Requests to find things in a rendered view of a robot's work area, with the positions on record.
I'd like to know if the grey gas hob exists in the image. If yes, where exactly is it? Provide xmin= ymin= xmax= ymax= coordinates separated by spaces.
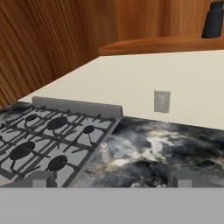
xmin=0 ymin=96 xmax=124 ymax=188

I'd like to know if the small white shaker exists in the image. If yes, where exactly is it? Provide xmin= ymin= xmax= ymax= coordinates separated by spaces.
xmin=99 ymin=142 xmax=111 ymax=163

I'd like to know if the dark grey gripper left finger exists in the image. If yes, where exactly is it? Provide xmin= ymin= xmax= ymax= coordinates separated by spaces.
xmin=3 ymin=171 xmax=58 ymax=188

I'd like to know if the black bottle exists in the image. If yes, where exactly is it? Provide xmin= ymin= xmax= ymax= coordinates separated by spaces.
xmin=200 ymin=0 xmax=224 ymax=39

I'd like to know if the wooden wall cabinet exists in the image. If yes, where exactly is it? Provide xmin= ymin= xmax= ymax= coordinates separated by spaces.
xmin=98 ymin=0 xmax=224 ymax=57

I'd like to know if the grey wall socket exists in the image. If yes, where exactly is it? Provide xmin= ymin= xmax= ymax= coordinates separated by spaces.
xmin=153 ymin=90 xmax=172 ymax=114

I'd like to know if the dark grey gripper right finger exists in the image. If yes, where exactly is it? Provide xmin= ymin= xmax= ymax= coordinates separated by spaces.
xmin=168 ymin=170 xmax=223 ymax=188

